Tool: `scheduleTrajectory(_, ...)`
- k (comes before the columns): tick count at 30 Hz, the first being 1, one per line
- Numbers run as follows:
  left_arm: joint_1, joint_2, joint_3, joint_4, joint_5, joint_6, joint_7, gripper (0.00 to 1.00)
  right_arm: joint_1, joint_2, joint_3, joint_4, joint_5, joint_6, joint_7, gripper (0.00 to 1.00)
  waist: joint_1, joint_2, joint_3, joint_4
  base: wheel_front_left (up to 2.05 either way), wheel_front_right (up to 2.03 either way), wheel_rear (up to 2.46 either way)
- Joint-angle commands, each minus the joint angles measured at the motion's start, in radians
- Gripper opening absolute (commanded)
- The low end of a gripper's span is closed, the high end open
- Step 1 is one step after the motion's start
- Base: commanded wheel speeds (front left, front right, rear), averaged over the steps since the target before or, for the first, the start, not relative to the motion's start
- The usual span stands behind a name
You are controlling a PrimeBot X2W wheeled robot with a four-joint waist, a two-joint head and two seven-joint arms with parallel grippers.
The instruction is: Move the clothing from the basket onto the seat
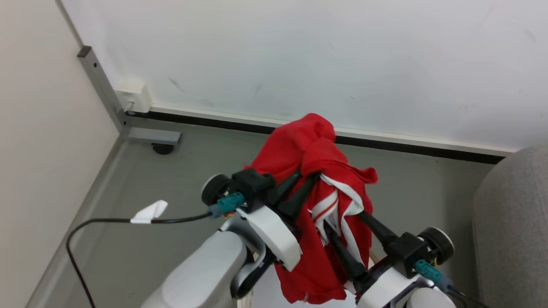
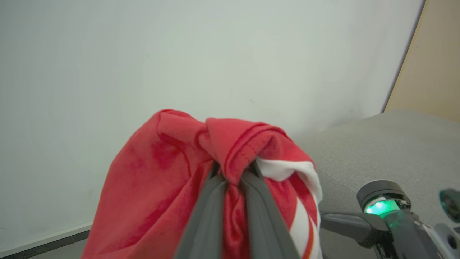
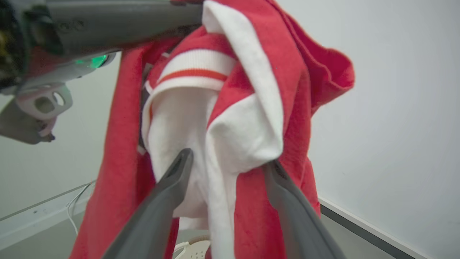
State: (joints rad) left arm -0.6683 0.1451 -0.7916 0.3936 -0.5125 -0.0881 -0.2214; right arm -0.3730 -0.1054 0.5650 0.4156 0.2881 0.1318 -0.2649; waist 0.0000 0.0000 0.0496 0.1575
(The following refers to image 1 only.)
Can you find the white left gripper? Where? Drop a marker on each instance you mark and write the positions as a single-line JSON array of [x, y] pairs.
[[274, 231]]

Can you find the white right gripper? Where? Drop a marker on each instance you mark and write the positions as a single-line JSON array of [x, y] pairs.
[[385, 288]]

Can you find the red garment with white stripes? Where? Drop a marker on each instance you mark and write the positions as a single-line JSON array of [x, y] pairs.
[[308, 145]]

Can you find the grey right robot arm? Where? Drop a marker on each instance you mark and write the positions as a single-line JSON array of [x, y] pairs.
[[430, 299]]

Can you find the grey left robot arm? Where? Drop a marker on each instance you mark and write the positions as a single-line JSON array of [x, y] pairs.
[[201, 273]]

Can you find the white and black baseboard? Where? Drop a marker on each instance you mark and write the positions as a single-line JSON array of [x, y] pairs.
[[239, 119]]

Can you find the grey fabric sofa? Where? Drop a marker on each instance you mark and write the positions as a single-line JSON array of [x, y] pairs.
[[513, 231]]

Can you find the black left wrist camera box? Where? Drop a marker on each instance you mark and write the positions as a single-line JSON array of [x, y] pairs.
[[250, 186]]

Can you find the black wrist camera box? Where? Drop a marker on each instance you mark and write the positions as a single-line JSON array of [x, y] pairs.
[[250, 186], [406, 250]]

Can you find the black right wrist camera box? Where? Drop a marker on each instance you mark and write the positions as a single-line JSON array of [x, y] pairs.
[[406, 250]]

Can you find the black round frame foot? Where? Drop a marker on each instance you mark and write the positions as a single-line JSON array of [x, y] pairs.
[[162, 149]]

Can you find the white wall socket box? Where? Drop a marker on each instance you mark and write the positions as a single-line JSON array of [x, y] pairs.
[[133, 96]]

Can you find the grey metal frame leg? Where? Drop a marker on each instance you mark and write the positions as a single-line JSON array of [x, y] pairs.
[[102, 87]]

